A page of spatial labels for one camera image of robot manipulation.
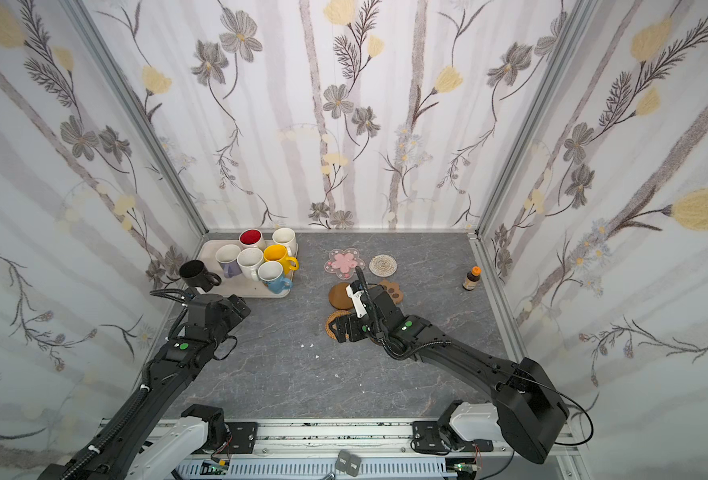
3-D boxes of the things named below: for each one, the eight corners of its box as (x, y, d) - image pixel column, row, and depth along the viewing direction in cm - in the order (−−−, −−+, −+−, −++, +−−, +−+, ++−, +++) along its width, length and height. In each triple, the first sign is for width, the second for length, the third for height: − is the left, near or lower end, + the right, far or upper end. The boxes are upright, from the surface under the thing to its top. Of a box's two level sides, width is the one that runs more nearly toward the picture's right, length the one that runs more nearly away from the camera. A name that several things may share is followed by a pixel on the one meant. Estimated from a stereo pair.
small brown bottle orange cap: (463, 290, 105) (471, 276, 99) (461, 280, 108) (468, 266, 101) (475, 290, 105) (484, 276, 99) (473, 280, 108) (480, 266, 101)
